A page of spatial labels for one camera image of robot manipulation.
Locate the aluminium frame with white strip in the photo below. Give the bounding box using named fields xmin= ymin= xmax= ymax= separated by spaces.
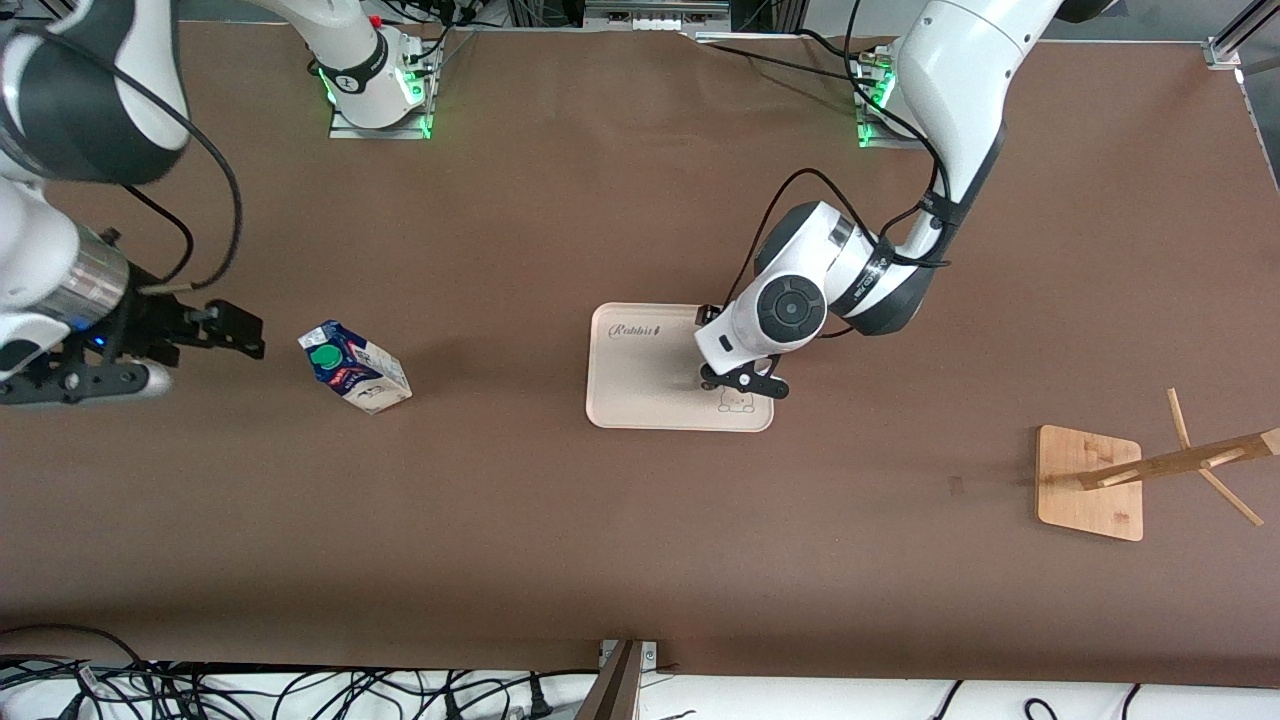
xmin=505 ymin=0 xmax=811 ymax=41

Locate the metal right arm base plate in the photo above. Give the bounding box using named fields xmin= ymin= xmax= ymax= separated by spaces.
xmin=328 ymin=30 xmax=439 ymax=141

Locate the cream rabbit print tray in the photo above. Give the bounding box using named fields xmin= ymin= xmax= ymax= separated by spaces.
xmin=585 ymin=302 xmax=776 ymax=433

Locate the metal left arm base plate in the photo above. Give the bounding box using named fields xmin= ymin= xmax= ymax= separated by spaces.
xmin=855 ymin=45 xmax=926 ymax=151

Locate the black cable on table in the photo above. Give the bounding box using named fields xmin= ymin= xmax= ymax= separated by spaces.
xmin=712 ymin=42 xmax=881 ymax=89
xmin=795 ymin=28 xmax=871 ymax=63

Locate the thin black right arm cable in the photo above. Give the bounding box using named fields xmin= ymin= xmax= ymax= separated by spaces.
xmin=120 ymin=180 xmax=196 ymax=286

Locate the aluminium corner profile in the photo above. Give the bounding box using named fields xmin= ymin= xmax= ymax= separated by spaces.
xmin=1204 ymin=0 xmax=1280 ymax=191

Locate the blue white milk carton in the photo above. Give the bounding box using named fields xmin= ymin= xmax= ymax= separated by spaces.
xmin=298 ymin=320 xmax=413 ymax=416

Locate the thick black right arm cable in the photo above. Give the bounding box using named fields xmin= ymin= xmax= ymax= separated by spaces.
xmin=100 ymin=40 xmax=244 ymax=296

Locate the metal camera stand beam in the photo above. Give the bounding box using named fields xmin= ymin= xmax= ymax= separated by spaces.
xmin=575 ymin=638 xmax=661 ymax=720

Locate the wooden cup rack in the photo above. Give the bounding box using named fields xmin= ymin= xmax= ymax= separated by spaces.
xmin=1036 ymin=388 xmax=1280 ymax=543

